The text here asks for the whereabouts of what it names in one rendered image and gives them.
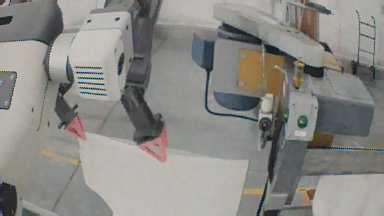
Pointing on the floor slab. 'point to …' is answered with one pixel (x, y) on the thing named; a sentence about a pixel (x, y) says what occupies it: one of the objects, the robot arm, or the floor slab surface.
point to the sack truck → (358, 58)
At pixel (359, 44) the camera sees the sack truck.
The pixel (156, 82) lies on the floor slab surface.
